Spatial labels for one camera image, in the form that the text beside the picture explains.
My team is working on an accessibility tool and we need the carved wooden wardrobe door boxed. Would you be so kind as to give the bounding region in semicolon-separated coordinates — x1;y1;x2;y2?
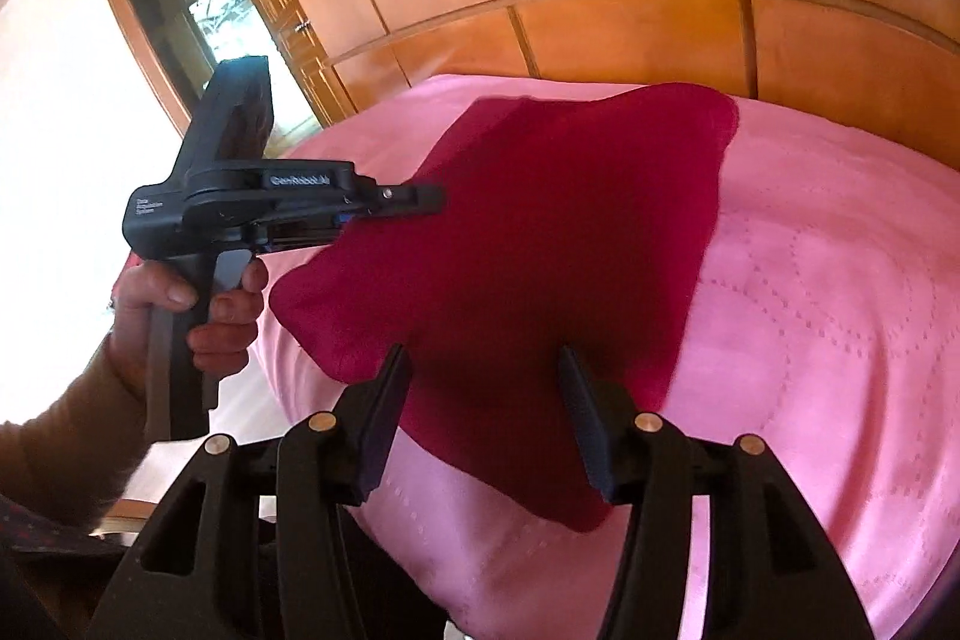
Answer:
252;0;356;127

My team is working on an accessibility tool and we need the wooden framed doorway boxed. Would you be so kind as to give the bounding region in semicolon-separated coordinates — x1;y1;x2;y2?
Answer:
107;0;327;156

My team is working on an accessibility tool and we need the person's left hand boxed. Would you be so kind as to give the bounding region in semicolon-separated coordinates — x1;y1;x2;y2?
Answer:
104;259;268;401

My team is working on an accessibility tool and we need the left forearm brown sleeve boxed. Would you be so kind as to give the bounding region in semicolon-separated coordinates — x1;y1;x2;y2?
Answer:
2;346;148;531

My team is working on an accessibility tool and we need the maroon red garment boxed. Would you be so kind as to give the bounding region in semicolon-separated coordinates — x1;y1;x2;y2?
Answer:
270;85;739;533

